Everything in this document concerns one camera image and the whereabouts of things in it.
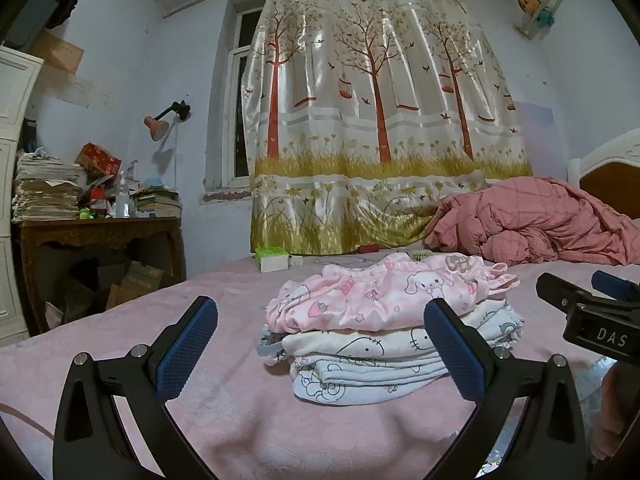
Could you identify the small green toy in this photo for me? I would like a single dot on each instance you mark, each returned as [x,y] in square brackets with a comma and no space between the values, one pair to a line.
[87,214]

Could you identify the small red item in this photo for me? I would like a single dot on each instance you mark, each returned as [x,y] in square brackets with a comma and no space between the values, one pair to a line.
[369,249]

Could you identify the person's right hand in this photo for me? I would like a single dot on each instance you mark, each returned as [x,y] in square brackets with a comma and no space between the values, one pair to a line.
[615,410]

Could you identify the white and wood headboard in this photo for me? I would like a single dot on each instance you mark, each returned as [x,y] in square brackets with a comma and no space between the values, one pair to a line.
[610,170]

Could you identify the tree print curtain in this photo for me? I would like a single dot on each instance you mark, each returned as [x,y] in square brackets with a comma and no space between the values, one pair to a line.
[375,135]

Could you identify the dark bag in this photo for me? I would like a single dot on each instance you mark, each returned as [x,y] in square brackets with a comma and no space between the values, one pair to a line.
[62,2]

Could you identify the green and white box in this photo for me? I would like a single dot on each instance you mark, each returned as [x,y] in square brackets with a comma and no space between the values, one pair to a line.
[272,260]

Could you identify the dark wooden desk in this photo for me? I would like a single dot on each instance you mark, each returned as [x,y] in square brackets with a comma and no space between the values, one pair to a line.
[100,232]

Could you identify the small round green fan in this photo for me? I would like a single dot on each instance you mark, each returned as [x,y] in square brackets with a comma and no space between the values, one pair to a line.
[421,257]

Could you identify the pink cartoon print pants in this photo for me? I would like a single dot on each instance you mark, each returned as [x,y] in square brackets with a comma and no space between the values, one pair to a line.
[380,295]

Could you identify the pale wall papers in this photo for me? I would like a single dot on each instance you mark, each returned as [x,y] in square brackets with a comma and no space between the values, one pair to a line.
[85,92]

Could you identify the pink wall lamp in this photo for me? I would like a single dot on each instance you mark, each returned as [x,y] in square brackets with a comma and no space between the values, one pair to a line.
[155,127]

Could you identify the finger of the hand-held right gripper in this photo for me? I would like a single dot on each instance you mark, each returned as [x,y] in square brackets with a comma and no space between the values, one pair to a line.
[615,285]
[557,290]

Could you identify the white frame window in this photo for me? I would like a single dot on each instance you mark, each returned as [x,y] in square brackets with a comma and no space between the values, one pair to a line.
[231,110]

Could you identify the clear spray bottle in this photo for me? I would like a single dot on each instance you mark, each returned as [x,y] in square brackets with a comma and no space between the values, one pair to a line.
[123,202]

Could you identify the white blue print folded pants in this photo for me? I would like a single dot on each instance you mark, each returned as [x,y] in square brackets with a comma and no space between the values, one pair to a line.
[350,385]

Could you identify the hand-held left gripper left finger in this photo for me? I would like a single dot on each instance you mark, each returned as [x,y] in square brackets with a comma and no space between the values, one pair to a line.
[186,352]

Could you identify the flattened cardboard boxes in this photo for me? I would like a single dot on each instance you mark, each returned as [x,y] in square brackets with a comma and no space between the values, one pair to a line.
[135,282]

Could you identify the white cabinet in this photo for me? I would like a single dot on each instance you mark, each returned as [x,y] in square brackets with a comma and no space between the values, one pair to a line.
[12,125]

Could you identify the pink checked quilt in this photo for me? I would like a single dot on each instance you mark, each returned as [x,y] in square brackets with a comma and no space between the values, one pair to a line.
[525,225]

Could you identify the red box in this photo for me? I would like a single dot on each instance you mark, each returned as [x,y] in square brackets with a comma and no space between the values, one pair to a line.
[97,160]

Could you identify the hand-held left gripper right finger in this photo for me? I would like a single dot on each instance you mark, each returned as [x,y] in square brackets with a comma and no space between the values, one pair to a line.
[457,355]

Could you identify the small doll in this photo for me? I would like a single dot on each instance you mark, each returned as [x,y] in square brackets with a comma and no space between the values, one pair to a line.
[529,2]

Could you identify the white cat print folded pants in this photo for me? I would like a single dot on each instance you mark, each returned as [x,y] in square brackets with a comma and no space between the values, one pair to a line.
[360,347]

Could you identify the cardboard box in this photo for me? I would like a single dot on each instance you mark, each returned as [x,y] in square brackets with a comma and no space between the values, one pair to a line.
[57,52]

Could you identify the stack of papers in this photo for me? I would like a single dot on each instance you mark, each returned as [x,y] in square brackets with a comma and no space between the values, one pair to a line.
[45,190]

